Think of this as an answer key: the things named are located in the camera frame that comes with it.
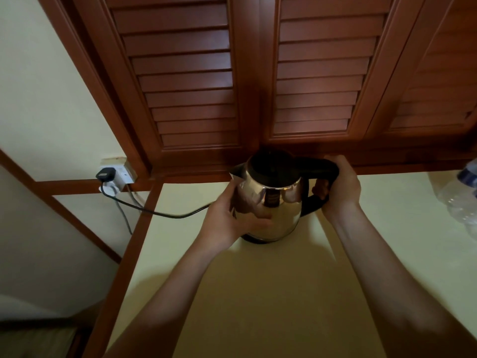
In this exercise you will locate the person's left hand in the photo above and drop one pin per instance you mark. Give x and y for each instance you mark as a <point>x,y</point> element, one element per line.
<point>223,227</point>

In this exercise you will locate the white plug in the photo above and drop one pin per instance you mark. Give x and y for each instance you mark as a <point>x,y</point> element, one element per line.
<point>110,188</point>

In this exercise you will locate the person's left forearm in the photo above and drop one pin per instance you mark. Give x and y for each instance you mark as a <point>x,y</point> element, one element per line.
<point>167,309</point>

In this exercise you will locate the white wall socket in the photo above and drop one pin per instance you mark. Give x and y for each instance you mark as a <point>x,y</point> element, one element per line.
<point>125,171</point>

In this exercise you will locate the person's right forearm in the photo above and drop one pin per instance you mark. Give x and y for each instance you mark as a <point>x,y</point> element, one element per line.
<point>402,294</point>

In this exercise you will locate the wooden louvered shutter door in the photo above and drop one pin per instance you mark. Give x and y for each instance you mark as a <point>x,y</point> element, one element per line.
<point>320,70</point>
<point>439,70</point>
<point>179,70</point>

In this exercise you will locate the cluster of small water bottles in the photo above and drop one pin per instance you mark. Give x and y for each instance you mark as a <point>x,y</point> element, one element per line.
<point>462,197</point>

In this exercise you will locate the wooden cabinet cream top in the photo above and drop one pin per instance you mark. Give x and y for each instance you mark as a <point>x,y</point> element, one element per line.
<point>123,272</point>

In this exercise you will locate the black plug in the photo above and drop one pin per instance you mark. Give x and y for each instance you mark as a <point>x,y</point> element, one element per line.
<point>105,174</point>

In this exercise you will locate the person's right hand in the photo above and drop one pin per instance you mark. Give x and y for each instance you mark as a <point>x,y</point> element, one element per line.
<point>344,193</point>

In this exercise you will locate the stainless steel electric kettle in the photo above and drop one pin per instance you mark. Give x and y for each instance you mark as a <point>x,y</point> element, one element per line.
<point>283,197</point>

